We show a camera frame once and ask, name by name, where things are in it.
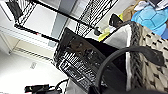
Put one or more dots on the brown plush toy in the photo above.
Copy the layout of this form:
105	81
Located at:
130	11

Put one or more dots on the blue plush toy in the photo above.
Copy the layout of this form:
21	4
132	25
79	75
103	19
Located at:
150	20

